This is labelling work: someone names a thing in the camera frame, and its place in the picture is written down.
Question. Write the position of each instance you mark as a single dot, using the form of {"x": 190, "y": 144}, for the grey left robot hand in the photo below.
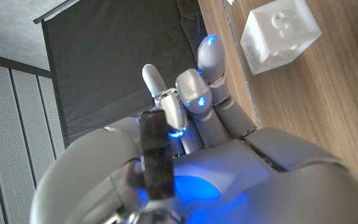
{"x": 244, "y": 174}

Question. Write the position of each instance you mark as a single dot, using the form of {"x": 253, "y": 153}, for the grey backdrop crossbar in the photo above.
{"x": 56, "y": 12}

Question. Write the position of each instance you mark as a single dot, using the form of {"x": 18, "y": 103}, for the translucent white cube block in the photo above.
{"x": 278, "y": 34}

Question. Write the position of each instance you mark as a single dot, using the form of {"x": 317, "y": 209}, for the black backdrop curtain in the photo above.
{"x": 104, "y": 62}

